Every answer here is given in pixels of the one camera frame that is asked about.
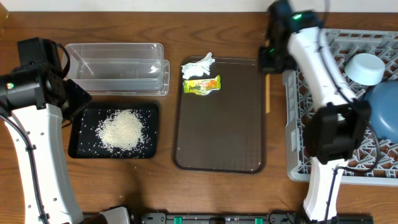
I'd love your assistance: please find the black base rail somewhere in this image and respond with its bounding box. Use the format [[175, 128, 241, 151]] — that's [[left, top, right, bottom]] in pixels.
[[139, 212, 374, 224]]

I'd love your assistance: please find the dark blue plate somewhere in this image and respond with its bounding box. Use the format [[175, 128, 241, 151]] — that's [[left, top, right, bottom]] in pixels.
[[364, 81, 397, 143]]

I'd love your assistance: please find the wooden chopstick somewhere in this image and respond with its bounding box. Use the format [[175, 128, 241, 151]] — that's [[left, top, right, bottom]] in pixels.
[[266, 74, 271, 114]]

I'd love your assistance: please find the clear plastic bin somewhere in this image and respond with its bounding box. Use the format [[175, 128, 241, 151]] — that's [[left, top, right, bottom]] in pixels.
[[62, 43, 170, 96]]

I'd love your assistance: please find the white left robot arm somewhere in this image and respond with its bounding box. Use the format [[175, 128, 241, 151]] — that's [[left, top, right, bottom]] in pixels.
[[1, 63, 91, 223]]

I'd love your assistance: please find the white rice pile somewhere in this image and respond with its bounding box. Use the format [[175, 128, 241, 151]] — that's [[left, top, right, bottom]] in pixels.
[[79, 108, 156, 156]]

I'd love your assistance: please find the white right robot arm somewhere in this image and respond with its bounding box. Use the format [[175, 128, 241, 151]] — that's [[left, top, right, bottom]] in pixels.
[[259, 1, 382, 223]]

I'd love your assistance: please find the yellow snack wrapper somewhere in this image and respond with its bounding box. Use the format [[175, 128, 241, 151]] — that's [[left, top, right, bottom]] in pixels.
[[183, 75, 221, 96]]

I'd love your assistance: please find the light blue bowl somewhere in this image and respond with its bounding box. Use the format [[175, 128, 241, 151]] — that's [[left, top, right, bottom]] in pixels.
[[345, 53, 385, 86]]

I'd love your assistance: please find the white tissue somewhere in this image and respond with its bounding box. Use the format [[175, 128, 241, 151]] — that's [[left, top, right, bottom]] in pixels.
[[181, 52, 215, 80]]

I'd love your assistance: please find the black plastic tray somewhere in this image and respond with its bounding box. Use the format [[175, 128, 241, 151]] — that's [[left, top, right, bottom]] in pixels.
[[67, 101, 161, 159]]

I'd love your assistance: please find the brown serving tray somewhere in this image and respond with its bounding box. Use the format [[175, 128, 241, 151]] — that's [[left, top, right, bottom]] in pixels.
[[172, 57, 266, 174]]

